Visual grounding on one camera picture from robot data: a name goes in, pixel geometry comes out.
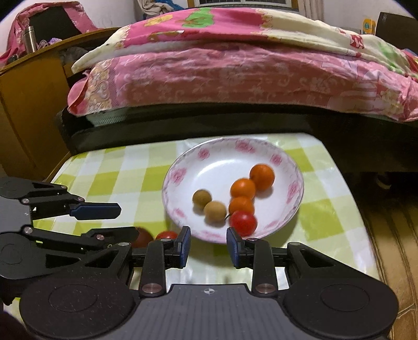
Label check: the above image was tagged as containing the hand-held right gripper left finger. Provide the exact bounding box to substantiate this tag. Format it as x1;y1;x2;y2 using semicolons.
77;225;192;298

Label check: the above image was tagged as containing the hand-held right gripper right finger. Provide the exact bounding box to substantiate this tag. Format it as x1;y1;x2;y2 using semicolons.
226;226;340;295

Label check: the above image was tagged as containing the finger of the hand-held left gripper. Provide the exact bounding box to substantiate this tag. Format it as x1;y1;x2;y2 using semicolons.
21;225;140;273
20;183;122;220

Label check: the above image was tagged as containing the dark purple tomato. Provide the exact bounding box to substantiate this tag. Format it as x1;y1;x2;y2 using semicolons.
131;227;154;249

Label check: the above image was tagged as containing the brown longan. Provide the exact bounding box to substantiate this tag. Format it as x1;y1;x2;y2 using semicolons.
192;189;213;209
204;201;227;223

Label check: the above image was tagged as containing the small orange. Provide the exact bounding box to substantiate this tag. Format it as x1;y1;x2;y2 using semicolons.
250;164;275;191
230;177;257;199
229;196;255;215

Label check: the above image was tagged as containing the white plate with pink flowers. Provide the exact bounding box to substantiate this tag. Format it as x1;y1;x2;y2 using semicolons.
162;137;305;244

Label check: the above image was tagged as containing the green checkered tablecloth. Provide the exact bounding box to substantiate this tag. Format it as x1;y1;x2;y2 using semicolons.
33;132;382;291

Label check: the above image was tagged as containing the wooden cabinet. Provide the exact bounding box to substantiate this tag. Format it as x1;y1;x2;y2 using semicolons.
0;27;123;179

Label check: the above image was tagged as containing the pink patterned bed sheet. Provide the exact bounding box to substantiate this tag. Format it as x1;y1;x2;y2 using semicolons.
67;46;418;123

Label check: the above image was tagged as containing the steel thermos bottle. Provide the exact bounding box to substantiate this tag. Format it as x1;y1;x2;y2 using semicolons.
23;26;37;53

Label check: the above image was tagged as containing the pink cloth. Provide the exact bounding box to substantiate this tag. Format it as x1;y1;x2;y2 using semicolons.
0;1;98;66

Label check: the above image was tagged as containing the dark bed frame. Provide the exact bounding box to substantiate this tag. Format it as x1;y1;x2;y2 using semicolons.
55;104;418;174

